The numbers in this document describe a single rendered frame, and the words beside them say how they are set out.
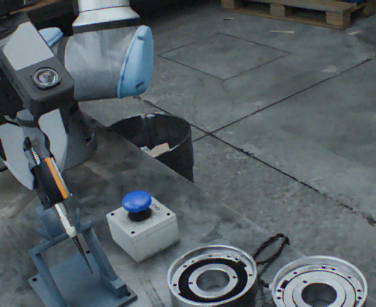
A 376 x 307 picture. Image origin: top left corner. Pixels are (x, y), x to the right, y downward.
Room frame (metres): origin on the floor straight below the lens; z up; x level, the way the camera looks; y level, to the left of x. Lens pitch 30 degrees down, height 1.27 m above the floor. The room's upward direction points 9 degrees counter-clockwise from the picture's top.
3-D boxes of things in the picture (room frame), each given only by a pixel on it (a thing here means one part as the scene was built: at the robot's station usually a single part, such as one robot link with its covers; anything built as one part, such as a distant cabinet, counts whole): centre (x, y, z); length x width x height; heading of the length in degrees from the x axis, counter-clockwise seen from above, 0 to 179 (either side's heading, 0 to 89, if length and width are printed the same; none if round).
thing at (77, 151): (0.92, 0.24, 0.85); 0.15 x 0.15 x 0.10
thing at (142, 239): (0.62, 0.08, 0.82); 0.08 x 0.07 x 0.05; 30
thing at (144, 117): (1.68, 0.14, 0.21); 0.34 x 0.34 x 0.43
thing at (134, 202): (0.62, 0.07, 0.85); 0.04 x 0.04 x 0.05
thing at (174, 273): (0.48, -0.01, 0.82); 0.10 x 0.10 x 0.04
